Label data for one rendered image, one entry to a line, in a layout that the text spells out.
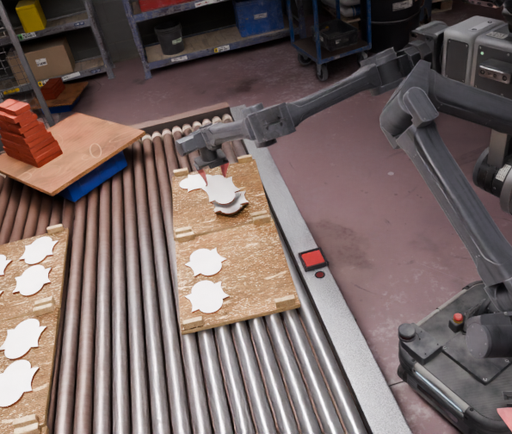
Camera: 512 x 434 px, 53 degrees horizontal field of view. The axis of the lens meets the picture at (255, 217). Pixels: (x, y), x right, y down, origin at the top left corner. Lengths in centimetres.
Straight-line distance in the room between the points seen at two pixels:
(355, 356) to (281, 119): 63
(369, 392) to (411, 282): 156
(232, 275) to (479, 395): 107
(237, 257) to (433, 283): 142
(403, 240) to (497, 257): 214
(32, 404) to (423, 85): 122
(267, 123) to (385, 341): 154
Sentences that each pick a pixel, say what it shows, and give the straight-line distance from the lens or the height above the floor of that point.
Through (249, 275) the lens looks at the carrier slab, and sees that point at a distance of 160.
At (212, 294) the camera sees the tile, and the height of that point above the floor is 94.
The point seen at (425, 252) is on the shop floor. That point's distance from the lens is 301.
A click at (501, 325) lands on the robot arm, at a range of 94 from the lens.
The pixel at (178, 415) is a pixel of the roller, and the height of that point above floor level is 92.
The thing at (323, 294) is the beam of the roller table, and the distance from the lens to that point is 154.
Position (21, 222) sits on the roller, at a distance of 226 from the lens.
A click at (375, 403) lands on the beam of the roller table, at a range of 133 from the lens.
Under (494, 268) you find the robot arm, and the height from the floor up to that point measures 139.
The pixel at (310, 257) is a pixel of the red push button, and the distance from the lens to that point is 163.
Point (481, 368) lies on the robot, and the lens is 223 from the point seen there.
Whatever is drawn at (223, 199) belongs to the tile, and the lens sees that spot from 179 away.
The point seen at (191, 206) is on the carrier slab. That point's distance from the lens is 194.
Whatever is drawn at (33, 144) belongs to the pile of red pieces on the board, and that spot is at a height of 114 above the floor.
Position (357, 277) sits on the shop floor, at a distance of 286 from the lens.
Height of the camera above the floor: 205
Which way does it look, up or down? 38 degrees down
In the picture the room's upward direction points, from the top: 11 degrees counter-clockwise
